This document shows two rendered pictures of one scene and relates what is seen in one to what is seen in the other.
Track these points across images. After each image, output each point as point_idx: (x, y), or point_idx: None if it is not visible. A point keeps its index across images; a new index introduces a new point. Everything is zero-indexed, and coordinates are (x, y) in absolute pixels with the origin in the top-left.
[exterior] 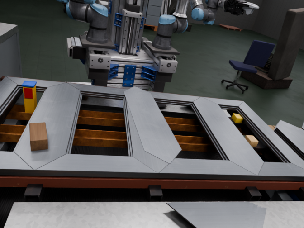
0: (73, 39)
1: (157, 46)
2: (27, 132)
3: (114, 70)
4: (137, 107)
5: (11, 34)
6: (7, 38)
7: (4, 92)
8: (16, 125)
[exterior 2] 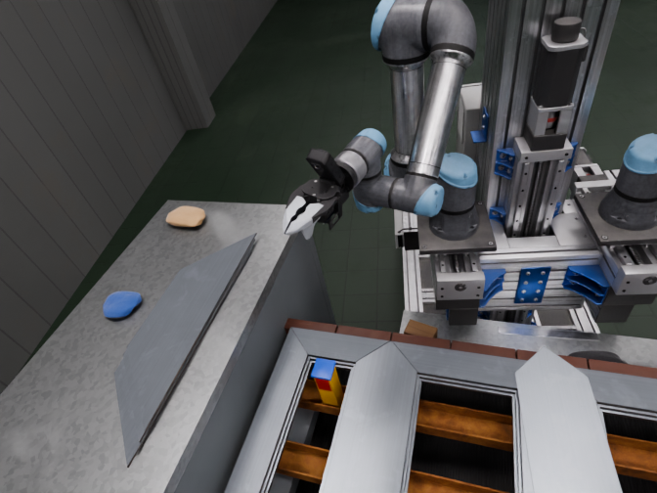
0: None
1: (614, 221)
2: None
3: (494, 282)
4: (549, 450)
5: (294, 237)
6: (287, 252)
7: (286, 382)
8: (308, 446)
